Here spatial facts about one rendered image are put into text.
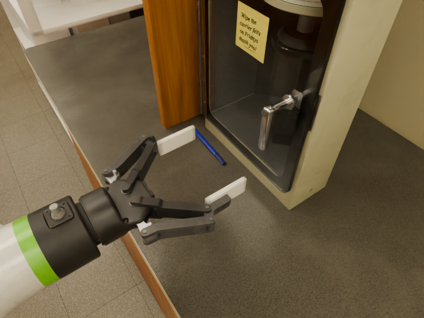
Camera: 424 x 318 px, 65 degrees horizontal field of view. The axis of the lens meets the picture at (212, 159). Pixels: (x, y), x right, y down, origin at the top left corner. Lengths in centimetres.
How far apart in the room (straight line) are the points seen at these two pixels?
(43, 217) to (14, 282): 7
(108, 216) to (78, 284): 132
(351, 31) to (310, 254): 41
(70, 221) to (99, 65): 80
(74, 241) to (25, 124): 223
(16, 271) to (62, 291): 133
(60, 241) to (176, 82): 50
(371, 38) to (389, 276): 42
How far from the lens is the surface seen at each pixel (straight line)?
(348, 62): 51
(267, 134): 55
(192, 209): 45
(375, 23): 52
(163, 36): 74
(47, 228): 44
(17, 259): 44
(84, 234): 44
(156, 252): 67
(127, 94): 102
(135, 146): 54
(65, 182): 213
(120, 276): 172
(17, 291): 46
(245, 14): 58
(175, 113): 87
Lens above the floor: 153
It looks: 48 degrees down
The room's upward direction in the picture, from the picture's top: straight up
